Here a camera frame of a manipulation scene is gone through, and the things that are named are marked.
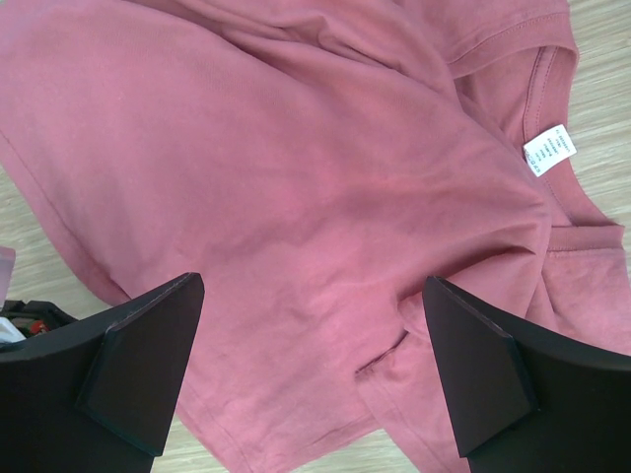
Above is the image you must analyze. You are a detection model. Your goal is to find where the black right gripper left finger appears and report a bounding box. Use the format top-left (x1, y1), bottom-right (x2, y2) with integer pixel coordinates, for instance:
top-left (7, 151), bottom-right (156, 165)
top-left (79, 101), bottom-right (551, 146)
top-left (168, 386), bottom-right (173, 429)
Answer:
top-left (1, 273), bottom-right (204, 472)

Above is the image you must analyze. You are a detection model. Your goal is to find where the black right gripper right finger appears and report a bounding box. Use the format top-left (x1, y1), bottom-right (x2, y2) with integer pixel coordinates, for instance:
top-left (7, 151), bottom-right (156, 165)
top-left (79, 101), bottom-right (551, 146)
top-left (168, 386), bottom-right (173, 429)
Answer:
top-left (423, 277), bottom-right (630, 472)

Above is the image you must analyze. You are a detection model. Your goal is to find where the dusty rose t-shirt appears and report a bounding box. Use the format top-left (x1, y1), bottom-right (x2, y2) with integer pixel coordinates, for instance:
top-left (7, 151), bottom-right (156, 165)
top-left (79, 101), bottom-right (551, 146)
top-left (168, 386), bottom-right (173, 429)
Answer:
top-left (1, 1), bottom-right (630, 472)

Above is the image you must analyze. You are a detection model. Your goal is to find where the white shirt label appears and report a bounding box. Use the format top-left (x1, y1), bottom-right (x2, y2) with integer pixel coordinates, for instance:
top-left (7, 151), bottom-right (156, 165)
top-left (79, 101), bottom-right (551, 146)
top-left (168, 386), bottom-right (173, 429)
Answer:
top-left (523, 124), bottom-right (577, 177)

